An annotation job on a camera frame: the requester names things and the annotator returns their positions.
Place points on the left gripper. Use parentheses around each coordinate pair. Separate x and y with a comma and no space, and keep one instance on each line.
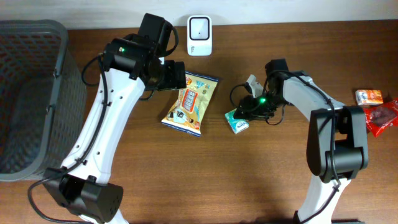
(176,75)

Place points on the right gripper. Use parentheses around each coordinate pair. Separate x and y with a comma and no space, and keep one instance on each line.
(249,101)

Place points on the teal tissue pack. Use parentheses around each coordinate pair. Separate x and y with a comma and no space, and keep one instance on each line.
(237,125)

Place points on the beige wet wipes pack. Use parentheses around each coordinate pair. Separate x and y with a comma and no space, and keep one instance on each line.
(188,111)

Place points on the orange tissue pack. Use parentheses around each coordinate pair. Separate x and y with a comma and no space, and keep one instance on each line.
(369,97)

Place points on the red candy bag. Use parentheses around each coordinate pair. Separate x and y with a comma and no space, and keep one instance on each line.
(379,118)

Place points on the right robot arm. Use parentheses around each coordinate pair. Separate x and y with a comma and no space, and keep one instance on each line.
(337,143)

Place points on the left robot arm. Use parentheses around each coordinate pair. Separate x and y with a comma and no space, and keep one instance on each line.
(129,66)

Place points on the white barcode scanner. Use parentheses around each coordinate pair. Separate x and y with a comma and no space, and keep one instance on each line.
(199,36)

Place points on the grey plastic mesh basket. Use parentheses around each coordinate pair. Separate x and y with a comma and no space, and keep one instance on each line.
(42,98)

